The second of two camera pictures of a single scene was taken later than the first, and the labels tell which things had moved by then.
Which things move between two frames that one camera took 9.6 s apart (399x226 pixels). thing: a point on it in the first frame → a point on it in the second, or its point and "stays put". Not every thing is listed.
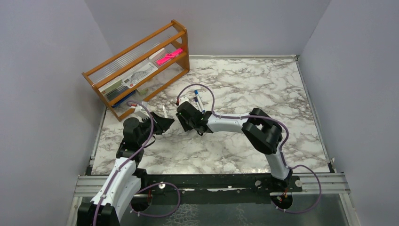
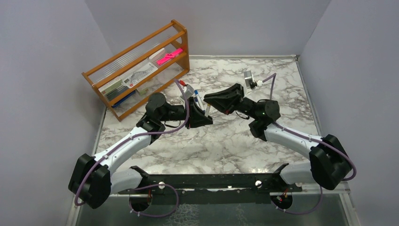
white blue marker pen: (196, 92) stays put
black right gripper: (186, 127) → (227, 101)
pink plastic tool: (168, 55) stays put
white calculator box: (132, 78) stays put
